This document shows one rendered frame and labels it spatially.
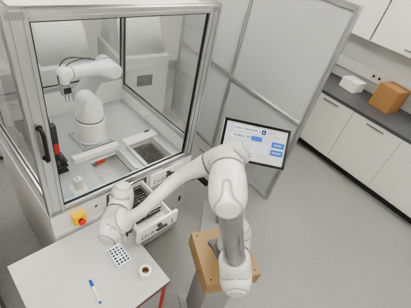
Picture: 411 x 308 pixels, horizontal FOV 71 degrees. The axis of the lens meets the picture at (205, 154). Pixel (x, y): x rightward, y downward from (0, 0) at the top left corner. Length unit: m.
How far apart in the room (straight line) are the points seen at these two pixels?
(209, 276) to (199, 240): 0.22
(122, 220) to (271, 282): 1.83
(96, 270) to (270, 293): 1.55
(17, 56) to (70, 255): 1.09
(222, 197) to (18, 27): 0.87
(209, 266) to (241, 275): 0.31
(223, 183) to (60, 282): 1.11
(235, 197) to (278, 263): 2.04
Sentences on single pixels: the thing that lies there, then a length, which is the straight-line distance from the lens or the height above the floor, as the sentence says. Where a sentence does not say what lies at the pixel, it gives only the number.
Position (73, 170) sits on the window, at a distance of 1.62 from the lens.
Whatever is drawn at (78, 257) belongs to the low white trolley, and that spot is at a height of 0.76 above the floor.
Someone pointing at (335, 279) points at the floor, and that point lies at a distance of 3.15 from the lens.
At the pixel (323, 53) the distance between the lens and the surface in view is 2.62.
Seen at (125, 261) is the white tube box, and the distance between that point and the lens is 1.76.
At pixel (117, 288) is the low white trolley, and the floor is 0.76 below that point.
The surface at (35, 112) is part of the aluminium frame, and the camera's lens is 1.34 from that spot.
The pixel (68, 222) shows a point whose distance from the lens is 1.87.
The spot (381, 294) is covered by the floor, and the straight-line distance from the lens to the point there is 3.35.
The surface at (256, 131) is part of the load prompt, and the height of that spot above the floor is 1.16.
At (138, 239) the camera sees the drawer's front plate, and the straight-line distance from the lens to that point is 1.74.
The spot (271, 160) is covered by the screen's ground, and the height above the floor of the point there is 1.01.
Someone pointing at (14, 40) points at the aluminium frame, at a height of 1.89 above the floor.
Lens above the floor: 2.33
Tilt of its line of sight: 39 degrees down
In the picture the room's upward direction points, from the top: 14 degrees clockwise
